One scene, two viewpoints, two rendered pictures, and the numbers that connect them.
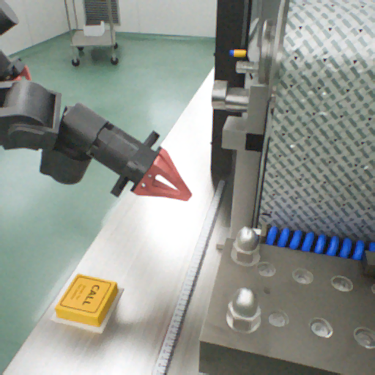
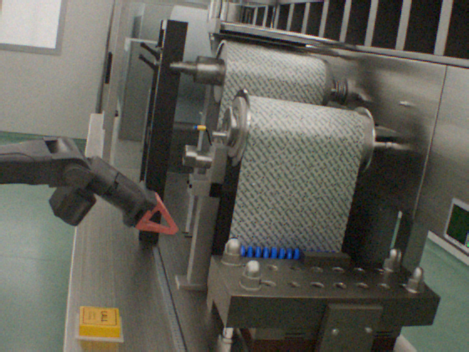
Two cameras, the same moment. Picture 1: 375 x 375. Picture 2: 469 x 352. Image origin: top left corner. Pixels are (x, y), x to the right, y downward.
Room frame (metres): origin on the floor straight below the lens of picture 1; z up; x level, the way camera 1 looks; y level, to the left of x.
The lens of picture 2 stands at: (-0.43, 0.40, 1.40)
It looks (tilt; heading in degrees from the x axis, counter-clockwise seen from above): 13 degrees down; 330
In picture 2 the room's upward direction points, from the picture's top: 9 degrees clockwise
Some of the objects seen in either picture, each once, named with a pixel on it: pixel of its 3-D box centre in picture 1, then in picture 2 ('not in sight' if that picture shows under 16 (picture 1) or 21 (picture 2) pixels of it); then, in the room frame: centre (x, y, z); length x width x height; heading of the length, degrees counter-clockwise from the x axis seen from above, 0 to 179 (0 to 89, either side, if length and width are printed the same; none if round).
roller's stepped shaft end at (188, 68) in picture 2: not in sight; (182, 67); (0.73, -0.10, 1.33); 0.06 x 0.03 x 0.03; 75
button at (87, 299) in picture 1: (87, 299); (99, 322); (0.37, 0.15, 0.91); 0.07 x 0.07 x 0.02; 75
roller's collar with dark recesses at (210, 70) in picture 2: not in sight; (208, 70); (0.71, -0.15, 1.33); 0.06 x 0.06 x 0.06; 75
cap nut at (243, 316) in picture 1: (244, 306); (252, 273); (0.25, -0.06, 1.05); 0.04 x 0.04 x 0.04
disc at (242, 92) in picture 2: (280, 53); (237, 127); (0.46, -0.11, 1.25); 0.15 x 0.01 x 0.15; 165
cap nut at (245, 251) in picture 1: (246, 243); (233, 251); (0.34, -0.07, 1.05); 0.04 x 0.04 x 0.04
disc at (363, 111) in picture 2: not in sight; (356, 142); (0.40, -0.36, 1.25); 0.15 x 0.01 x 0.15; 165
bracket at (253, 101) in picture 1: (239, 172); (198, 218); (0.51, -0.08, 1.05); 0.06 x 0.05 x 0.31; 75
